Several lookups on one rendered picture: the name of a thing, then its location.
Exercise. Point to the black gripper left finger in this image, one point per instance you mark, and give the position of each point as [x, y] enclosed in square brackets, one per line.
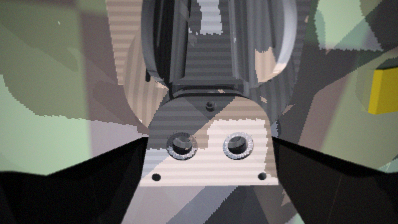
[96, 191]

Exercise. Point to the grey metal plate with two round holes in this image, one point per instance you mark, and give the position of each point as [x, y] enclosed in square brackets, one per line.
[209, 161]

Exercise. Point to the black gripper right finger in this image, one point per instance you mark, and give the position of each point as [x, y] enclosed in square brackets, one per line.
[325, 189]

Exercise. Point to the yellow flat bar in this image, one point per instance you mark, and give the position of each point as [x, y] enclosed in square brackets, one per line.
[384, 91]

